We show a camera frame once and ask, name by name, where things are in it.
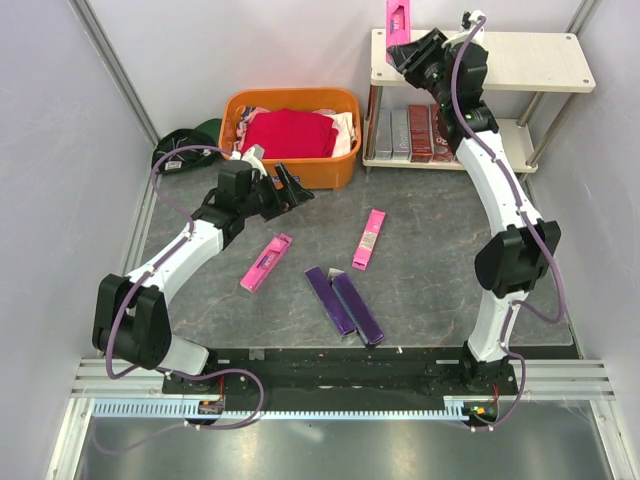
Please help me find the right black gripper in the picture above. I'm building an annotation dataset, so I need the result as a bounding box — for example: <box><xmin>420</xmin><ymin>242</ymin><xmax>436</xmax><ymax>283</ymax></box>
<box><xmin>387</xmin><ymin>28</ymin><xmax>453</xmax><ymax>108</ymax></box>

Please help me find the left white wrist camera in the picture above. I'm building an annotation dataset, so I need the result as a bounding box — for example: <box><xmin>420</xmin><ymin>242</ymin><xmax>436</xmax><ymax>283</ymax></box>
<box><xmin>230</xmin><ymin>145</ymin><xmax>269</xmax><ymax>177</ymax></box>

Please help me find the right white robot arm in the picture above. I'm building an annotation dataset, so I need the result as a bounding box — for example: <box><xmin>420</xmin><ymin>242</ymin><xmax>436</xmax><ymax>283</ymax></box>
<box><xmin>387</xmin><ymin>13</ymin><xmax>564</xmax><ymax>394</ymax></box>

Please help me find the silver Protefix toothpaste box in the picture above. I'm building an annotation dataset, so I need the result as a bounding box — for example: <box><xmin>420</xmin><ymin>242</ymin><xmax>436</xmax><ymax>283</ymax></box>
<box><xmin>391</xmin><ymin>108</ymin><xmax>412</xmax><ymax>161</ymax></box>

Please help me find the blue slotted cable duct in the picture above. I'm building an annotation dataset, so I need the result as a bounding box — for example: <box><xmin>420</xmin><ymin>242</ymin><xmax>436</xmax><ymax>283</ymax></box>
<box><xmin>92</xmin><ymin>395</ymin><xmax>516</xmax><ymax>420</ymax></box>

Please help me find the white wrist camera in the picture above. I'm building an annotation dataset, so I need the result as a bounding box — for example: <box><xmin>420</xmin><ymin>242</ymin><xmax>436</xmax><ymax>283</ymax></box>
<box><xmin>442</xmin><ymin>10</ymin><xmax>486</xmax><ymax>48</ymax></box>
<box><xmin>230</xmin><ymin>145</ymin><xmax>269</xmax><ymax>177</ymax></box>

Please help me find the pink labelled toothpaste box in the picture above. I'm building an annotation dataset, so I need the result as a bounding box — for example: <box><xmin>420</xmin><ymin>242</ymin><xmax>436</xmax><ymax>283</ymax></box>
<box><xmin>352</xmin><ymin>209</ymin><xmax>386</xmax><ymax>271</ymax></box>

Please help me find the red folded cloth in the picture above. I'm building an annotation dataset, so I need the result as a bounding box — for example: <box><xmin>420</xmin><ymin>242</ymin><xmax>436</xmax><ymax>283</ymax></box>
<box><xmin>236</xmin><ymin>109</ymin><xmax>339</xmax><ymax>159</ymax></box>

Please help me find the dark green cap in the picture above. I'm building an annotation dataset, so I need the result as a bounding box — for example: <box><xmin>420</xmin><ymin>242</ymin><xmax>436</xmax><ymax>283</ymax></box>
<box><xmin>151</xmin><ymin>118</ymin><xmax>222</xmax><ymax>175</ymax></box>

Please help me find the purple toothpaste box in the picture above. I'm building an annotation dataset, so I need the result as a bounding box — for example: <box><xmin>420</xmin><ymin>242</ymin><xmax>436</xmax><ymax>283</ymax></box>
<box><xmin>305</xmin><ymin>266</ymin><xmax>356</xmax><ymax>336</ymax></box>
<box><xmin>328</xmin><ymin>269</ymin><xmax>384</xmax><ymax>348</ymax></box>

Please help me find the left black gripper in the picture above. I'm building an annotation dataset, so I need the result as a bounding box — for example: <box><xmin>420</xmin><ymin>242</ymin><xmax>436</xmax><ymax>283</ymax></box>
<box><xmin>239</xmin><ymin>163</ymin><xmax>313</xmax><ymax>222</ymax></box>

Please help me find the orange plastic basket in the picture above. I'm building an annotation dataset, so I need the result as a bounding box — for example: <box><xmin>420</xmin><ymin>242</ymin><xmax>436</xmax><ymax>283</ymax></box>
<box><xmin>218</xmin><ymin>88</ymin><xmax>363</xmax><ymax>190</ymax></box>

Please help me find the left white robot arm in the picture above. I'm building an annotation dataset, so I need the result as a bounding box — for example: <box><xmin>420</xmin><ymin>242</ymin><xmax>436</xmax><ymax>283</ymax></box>
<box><xmin>92</xmin><ymin>160</ymin><xmax>314</xmax><ymax>393</ymax></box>

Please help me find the silver-sided red toothpaste box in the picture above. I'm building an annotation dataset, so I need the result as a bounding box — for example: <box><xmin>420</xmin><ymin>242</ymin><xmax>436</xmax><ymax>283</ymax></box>
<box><xmin>408</xmin><ymin>105</ymin><xmax>433</xmax><ymax>163</ymax></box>

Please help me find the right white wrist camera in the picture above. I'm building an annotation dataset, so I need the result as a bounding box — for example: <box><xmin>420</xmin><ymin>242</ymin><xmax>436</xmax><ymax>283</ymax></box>
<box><xmin>442</xmin><ymin>10</ymin><xmax>486</xmax><ymax>48</ymax></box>

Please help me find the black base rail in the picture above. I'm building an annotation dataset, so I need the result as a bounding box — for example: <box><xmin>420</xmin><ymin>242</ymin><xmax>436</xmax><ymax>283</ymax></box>
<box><xmin>162</xmin><ymin>346</ymin><xmax>518</xmax><ymax>397</ymax></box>

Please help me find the red 3D toothpaste box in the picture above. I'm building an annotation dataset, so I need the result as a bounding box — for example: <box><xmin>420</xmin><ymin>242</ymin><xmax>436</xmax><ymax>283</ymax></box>
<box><xmin>429</xmin><ymin>104</ymin><xmax>454</xmax><ymax>163</ymax></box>

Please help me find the white two-tier shelf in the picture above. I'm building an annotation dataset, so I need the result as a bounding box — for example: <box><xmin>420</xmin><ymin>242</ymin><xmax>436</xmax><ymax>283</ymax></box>
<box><xmin>362</xmin><ymin>28</ymin><xmax>596</xmax><ymax>174</ymax></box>

